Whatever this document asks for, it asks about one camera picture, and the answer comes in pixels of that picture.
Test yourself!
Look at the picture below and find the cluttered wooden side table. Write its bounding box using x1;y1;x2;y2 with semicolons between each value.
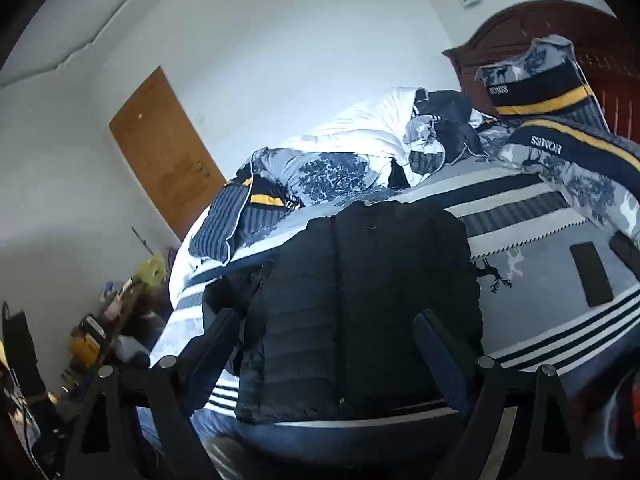
62;280;171;391

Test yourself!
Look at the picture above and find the crumpled white and blue duvet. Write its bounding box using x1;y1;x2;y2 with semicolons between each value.
247;87;501;208

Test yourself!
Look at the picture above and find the black puffer jacket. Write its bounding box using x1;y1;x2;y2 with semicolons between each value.
202;201;485;425

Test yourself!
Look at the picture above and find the dark wooden headboard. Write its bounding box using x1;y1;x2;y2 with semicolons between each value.
442;0;640;133

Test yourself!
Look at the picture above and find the wooden door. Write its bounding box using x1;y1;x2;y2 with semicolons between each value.
109;66;227;242

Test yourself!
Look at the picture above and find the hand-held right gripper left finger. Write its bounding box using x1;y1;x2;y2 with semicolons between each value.
64;307;242;480

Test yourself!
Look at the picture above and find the yellow container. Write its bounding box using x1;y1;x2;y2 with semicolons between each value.
72;337;99;367

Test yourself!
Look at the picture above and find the thin metal pole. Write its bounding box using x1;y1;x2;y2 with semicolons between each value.
131;226;152;257

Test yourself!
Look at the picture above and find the printed pillow with yellow band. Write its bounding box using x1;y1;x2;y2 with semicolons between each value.
500;120;640;243
475;35;611;133

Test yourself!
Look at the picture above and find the black smartphone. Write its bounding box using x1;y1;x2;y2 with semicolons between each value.
609;232;640;276
570;241;614;307

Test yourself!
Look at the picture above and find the bed with striped printed sheet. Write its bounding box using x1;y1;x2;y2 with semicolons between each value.
135;87;640;480

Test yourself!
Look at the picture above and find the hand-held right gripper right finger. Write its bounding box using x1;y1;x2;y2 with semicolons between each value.
414;309;588;480

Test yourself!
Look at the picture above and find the blue striped pillow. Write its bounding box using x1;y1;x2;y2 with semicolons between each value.
190;175;301;263

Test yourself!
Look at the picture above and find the yellow plastic bag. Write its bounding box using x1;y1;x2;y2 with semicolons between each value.
132;255;167;287

